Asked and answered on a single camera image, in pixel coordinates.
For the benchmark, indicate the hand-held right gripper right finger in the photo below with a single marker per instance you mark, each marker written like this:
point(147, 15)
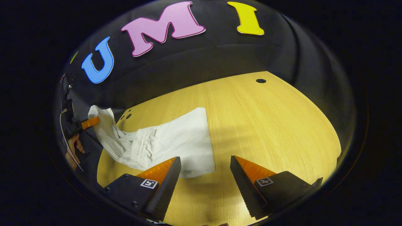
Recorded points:
point(246, 191)

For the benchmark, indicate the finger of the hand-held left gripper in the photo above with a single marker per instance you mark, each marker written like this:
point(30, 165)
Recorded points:
point(90, 122)

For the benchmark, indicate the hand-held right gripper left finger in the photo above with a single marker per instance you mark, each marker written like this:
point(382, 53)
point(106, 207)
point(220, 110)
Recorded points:
point(166, 191)

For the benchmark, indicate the white jeans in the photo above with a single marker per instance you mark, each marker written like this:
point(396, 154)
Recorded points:
point(176, 141)

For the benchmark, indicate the black backdrop cloth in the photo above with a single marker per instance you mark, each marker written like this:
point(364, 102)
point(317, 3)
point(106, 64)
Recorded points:
point(220, 56)

